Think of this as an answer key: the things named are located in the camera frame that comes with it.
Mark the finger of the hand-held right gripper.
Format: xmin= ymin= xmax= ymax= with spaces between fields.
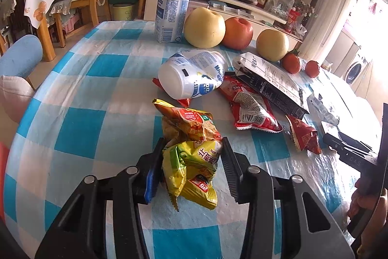
xmin=322 ymin=133 xmax=379 ymax=170
xmin=338 ymin=132 xmax=372 ymax=153

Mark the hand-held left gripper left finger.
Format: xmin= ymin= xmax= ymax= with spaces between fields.
xmin=35 ymin=137 xmax=167 ymax=259

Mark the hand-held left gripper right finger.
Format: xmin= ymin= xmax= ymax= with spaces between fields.
xmin=221 ymin=137 xmax=355 ymax=259

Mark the yellow snack wrapper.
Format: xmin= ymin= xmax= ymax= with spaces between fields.
xmin=162 ymin=140 xmax=224 ymax=211

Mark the small red wrapper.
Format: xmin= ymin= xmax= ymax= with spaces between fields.
xmin=286 ymin=114 xmax=322 ymax=155

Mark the pink plastic stool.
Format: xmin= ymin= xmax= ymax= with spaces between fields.
xmin=0 ymin=142 xmax=11 ymax=220

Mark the person's right hand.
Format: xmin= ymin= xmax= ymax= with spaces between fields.
xmin=348 ymin=178 xmax=379 ymax=220

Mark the crumpled clear plastic bottle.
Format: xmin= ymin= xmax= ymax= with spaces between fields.
xmin=307 ymin=93 xmax=340 ymax=126

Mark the red snack packet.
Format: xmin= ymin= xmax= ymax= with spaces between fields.
xmin=218 ymin=75 xmax=284 ymax=133

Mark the white washing machine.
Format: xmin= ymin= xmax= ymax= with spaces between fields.
xmin=346 ymin=53 xmax=369 ymax=86

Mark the crumpled red wrapper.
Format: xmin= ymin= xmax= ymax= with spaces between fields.
xmin=152 ymin=77 xmax=193 ymax=108

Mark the blue checkered tablecloth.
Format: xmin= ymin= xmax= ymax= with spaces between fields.
xmin=3 ymin=21 xmax=382 ymax=259

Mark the crushed white plastic bottle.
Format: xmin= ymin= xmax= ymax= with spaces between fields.
xmin=158 ymin=49 xmax=228 ymax=99

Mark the black and white packet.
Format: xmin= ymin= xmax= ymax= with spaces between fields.
xmin=233 ymin=52 xmax=310 ymax=120

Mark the small yellow pear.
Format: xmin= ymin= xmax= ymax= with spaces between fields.
xmin=256 ymin=29 xmax=289 ymax=62

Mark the red apple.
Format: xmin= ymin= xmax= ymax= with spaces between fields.
xmin=221 ymin=17 xmax=253 ymax=50

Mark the red drink bottle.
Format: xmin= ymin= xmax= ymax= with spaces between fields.
xmin=286 ymin=8 xmax=300 ymax=33

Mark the large yellow pear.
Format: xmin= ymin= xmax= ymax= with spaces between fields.
xmin=183 ymin=7 xmax=226 ymax=49

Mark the air conditioner with lace cover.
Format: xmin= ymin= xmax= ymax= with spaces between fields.
xmin=299 ymin=0 xmax=364 ymax=65

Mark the clear gift bag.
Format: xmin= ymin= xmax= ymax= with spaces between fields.
xmin=264 ymin=0 xmax=295 ymax=20

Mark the white bottle with blue label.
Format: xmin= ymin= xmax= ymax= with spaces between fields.
xmin=154 ymin=0 xmax=191 ymax=44

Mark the beige cushion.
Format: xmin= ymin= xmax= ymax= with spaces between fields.
xmin=0 ymin=75 xmax=37 ymax=126

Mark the green waste bin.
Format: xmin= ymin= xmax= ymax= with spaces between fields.
xmin=113 ymin=3 xmax=135 ymax=21

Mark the cream television cabinet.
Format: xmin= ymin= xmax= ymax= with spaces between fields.
xmin=136 ymin=0 xmax=304 ymax=44

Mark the blue cushion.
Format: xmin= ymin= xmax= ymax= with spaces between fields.
xmin=0 ymin=34 xmax=43 ymax=77

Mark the dark wooden chair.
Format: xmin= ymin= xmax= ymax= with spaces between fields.
xmin=6 ymin=0 xmax=34 ymax=35

